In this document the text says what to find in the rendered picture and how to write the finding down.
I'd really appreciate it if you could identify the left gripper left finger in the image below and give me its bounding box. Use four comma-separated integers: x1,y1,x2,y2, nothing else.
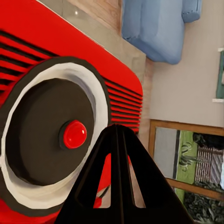
54,124,124,224

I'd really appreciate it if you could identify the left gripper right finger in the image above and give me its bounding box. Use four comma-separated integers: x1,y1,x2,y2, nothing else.
117,124,196,224

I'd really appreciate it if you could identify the radio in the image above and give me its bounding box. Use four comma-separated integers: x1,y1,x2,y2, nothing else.
0,0,143,224

